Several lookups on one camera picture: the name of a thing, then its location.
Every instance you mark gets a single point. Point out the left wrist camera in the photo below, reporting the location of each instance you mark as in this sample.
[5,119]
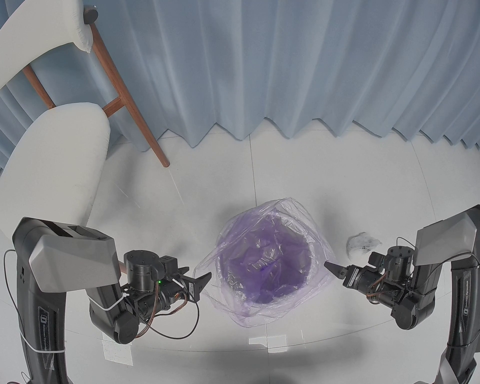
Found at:
[167,266]

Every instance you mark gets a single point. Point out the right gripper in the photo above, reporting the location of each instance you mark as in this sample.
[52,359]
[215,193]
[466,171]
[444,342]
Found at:
[358,279]

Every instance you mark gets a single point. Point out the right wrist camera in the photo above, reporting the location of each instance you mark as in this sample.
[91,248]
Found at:
[377,260]

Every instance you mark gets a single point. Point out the white trash bin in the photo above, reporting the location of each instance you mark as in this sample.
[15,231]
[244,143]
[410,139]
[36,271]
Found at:
[224,275]

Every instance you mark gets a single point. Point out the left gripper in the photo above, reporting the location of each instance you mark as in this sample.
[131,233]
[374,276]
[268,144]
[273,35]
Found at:
[172,292]

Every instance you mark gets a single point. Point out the pale blue curtain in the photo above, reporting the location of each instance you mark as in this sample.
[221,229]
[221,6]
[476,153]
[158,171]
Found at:
[300,56]

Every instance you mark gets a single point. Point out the purple plastic bag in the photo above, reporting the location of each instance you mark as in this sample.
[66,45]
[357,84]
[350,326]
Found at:
[270,255]

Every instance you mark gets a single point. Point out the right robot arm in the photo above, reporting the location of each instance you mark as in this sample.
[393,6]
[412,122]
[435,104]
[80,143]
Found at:
[442,240]

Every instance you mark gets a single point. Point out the clear printed wrapper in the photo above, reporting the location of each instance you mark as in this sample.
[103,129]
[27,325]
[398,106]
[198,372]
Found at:
[362,243]

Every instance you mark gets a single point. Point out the white cushioned wooden chair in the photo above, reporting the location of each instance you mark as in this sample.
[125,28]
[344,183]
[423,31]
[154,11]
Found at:
[56,157]

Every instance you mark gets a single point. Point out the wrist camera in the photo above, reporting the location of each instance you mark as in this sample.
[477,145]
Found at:
[377,260]
[167,266]

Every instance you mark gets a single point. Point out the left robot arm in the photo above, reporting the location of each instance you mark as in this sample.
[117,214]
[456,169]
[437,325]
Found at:
[71,258]

